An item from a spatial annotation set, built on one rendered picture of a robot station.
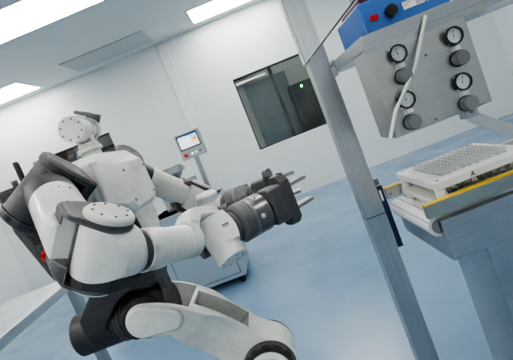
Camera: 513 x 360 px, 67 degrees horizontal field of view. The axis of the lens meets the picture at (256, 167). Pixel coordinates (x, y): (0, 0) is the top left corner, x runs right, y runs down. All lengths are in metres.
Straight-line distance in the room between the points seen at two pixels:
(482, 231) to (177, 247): 0.69
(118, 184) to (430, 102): 0.72
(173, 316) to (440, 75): 0.83
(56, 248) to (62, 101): 6.00
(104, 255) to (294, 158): 5.39
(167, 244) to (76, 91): 5.94
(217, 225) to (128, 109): 5.50
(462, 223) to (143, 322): 0.80
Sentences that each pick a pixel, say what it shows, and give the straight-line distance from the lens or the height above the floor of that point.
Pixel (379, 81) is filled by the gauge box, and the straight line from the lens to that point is 0.88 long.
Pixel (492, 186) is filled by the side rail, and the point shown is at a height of 0.84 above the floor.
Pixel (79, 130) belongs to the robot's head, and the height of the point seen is 1.31.
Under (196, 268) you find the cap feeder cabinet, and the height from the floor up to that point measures 0.26.
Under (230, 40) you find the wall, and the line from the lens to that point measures 6.05.
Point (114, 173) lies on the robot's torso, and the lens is 0.97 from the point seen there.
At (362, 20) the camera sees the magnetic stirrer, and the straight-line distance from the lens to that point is 0.95.
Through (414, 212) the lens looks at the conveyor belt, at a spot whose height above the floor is 0.81.
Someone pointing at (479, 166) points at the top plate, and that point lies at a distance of 1.03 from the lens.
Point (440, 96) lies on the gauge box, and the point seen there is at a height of 1.08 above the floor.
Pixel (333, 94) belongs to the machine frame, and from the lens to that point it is 1.18.
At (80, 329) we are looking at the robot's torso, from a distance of 1.18.
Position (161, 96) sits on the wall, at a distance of 6.10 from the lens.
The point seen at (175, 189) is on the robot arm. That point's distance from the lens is 1.33.
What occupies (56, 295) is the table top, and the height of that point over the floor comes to 0.83.
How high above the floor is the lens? 1.15
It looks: 5 degrees down
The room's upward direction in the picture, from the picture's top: 22 degrees counter-clockwise
